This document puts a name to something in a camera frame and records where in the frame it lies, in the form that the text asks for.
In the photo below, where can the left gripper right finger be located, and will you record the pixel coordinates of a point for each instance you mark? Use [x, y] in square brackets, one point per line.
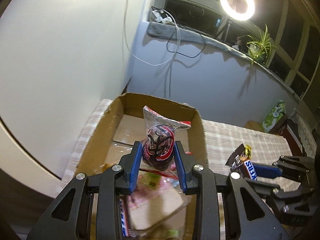
[246, 215]

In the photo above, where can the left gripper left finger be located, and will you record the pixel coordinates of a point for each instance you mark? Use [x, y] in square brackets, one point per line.
[69, 215]

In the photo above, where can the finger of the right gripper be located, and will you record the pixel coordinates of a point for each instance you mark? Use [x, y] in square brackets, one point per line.
[267, 171]

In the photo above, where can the Snickers bar brown wrapper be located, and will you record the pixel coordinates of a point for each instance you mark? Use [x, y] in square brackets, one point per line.
[240, 161]

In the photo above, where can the packaged toast bread slice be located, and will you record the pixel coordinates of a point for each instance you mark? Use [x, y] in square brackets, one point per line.
[157, 213]

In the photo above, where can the clear bag dark snack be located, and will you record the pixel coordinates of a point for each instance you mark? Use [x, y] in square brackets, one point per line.
[158, 144]

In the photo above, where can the checkered beige tablecloth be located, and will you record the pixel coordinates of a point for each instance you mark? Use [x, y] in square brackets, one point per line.
[237, 144]

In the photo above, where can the green tissue box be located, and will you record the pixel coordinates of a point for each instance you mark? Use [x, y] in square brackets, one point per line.
[274, 116]

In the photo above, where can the green small snack packet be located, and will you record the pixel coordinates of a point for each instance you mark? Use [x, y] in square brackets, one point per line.
[153, 180]

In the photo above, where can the brown cardboard box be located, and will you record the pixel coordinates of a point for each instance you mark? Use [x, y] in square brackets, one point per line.
[144, 169]

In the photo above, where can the green potted plant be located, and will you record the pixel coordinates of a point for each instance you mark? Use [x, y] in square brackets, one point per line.
[260, 47]

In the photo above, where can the white cabinet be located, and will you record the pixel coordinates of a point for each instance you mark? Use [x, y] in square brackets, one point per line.
[59, 59]

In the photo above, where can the white power strip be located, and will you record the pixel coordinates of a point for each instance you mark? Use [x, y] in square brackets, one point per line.
[161, 16]

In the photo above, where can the ring light tripod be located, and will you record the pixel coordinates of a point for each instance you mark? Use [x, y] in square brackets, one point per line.
[223, 33]

